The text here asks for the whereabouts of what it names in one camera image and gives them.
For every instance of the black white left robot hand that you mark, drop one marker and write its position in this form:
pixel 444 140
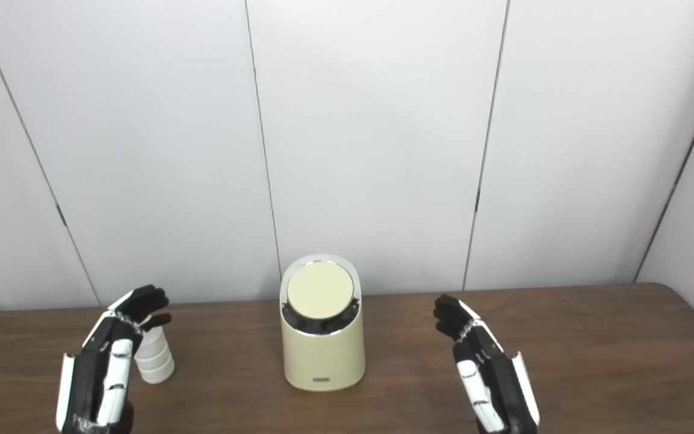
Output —
pixel 91 374

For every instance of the small white plastic bottle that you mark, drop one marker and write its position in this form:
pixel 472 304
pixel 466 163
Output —
pixel 157 361

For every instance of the cream-colored lidded bin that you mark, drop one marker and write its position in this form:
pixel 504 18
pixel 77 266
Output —
pixel 323 355

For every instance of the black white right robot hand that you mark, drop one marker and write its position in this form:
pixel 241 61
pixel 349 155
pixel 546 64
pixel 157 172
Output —
pixel 497 386

